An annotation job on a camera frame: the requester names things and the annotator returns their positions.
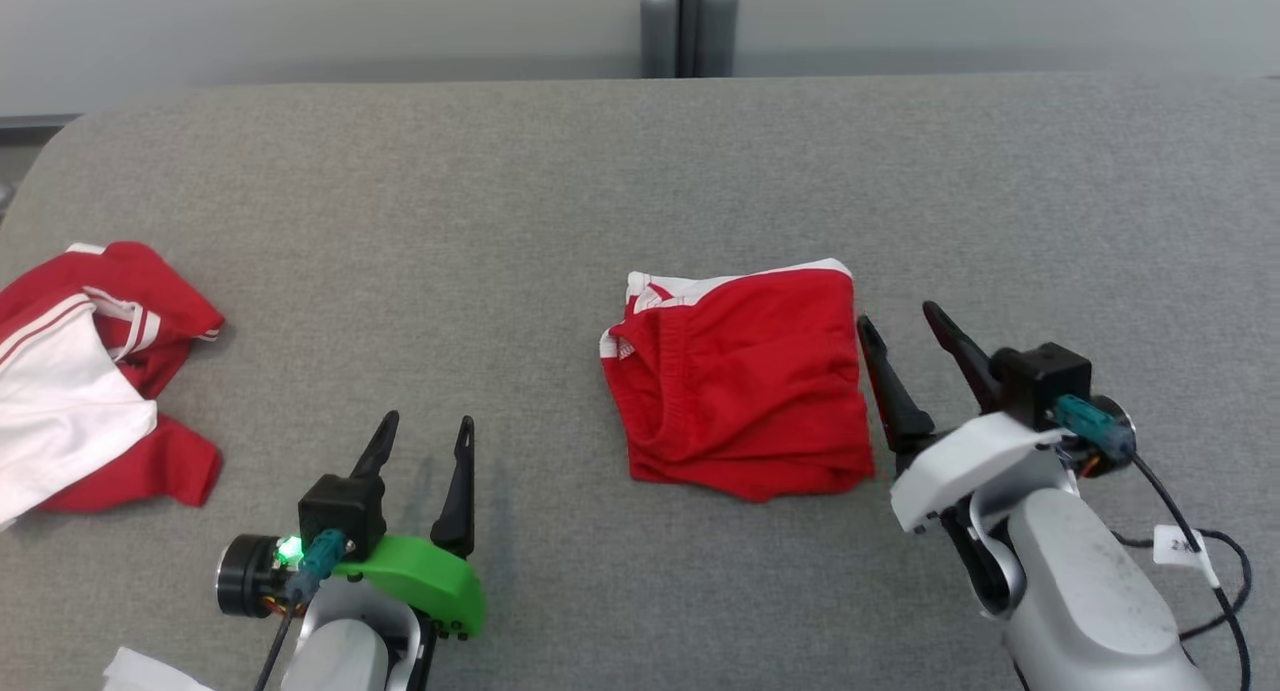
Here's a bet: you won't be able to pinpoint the red and white basketball jersey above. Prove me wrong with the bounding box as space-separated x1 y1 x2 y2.
0 241 226 532

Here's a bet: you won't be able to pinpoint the right black cable teal connector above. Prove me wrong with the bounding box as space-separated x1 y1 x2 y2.
1055 394 1254 691

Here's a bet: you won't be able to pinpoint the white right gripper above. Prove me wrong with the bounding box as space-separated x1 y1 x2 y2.
857 301 1081 534

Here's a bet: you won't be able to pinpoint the white paper scrap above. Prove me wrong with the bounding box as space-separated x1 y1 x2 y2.
100 647 216 691

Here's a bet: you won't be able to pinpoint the black cable teal connector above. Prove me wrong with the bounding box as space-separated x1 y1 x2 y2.
1055 394 1254 691
255 529 349 691

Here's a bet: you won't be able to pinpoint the thin black looped cable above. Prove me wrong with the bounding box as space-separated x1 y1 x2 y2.
1112 528 1253 642

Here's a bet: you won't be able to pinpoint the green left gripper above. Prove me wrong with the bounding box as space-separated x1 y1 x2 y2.
330 411 487 640

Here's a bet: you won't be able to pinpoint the white cable label tag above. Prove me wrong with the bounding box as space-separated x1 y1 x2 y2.
1152 524 1221 587

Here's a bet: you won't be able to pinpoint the red shorts with white trim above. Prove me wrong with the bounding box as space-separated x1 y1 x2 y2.
599 258 877 503

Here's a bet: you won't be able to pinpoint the left black cable teal connector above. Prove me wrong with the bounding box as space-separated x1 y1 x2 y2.
255 529 349 691

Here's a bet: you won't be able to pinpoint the grey metal wall post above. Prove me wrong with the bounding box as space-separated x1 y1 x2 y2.
640 0 739 79

